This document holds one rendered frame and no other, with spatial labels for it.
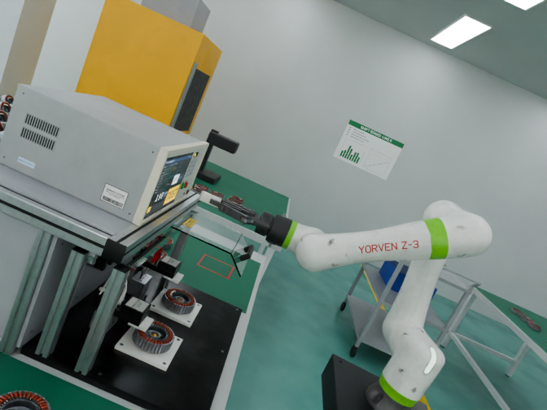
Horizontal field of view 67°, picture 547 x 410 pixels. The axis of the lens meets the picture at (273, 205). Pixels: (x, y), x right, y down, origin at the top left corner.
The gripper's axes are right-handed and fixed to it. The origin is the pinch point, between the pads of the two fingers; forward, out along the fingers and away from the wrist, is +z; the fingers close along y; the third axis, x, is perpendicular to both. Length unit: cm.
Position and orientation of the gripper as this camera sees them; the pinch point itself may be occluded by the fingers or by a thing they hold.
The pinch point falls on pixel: (210, 199)
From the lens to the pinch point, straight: 130.3
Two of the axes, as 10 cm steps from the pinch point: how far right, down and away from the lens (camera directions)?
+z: -9.1, -4.1, -0.1
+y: 0.7, -1.8, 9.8
